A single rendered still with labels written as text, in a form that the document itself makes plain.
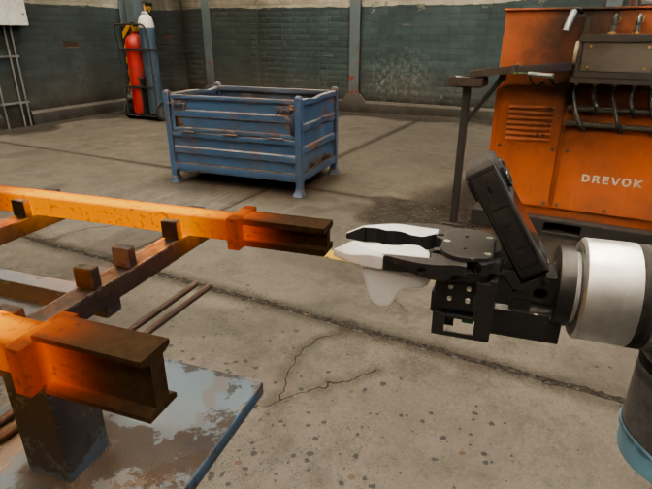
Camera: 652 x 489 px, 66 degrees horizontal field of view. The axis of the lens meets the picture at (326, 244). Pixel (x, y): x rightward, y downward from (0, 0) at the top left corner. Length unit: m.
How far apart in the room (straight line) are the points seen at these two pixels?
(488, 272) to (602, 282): 0.09
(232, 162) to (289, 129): 0.57
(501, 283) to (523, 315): 0.04
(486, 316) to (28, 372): 0.35
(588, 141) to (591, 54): 0.48
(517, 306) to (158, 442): 0.44
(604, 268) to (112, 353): 0.37
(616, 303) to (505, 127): 2.82
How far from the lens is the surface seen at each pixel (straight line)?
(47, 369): 0.37
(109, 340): 0.33
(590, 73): 3.03
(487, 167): 0.44
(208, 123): 4.06
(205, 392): 0.74
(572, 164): 3.25
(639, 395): 0.55
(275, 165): 3.83
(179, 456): 0.66
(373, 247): 0.47
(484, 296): 0.47
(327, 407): 1.73
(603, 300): 0.46
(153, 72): 7.52
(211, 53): 9.37
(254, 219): 0.52
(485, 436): 1.71
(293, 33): 8.44
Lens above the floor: 1.13
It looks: 23 degrees down
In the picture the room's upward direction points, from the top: straight up
